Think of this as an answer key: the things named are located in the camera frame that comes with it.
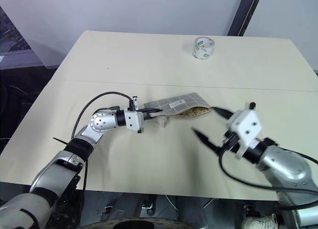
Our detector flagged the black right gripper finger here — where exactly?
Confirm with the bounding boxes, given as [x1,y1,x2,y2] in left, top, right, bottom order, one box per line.
[211,106,235,120]
[191,128,222,153]

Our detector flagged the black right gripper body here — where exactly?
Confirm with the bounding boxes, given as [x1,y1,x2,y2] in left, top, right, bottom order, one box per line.
[218,131,241,154]

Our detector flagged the grey grid pouch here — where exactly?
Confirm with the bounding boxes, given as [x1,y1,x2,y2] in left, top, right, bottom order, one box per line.
[143,92,213,120]

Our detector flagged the cream tablecloth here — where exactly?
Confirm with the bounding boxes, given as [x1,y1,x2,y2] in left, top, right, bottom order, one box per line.
[0,30,318,202]

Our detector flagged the clear tape roll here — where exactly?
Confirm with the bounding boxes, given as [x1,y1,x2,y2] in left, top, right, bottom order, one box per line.
[192,36,215,60]

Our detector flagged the white sneaker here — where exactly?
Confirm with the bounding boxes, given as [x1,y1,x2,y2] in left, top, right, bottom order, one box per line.
[241,213,279,229]

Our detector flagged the dark vertical pole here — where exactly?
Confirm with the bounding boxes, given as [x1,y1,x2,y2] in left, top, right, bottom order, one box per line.
[227,0,261,37]

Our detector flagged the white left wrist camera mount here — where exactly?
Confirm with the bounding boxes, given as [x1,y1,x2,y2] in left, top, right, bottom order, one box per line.
[123,95,145,135]

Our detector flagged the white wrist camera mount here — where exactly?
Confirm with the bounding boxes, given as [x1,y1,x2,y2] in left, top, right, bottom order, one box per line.
[123,95,145,135]
[227,109,263,160]

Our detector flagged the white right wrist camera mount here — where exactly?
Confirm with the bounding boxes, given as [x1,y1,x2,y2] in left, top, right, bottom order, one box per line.
[227,109,263,160]

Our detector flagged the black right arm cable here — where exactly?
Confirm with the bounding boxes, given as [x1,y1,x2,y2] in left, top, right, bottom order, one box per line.
[218,139,318,191]

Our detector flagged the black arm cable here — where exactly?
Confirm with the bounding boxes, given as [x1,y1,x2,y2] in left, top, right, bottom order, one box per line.
[71,91,133,140]
[218,139,318,191]

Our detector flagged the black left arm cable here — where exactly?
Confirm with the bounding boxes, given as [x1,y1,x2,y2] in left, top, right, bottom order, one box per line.
[71,91,133,140]

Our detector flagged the dark window with grey frame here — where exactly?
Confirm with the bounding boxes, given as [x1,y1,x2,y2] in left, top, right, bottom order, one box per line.
[0,4,61,71]

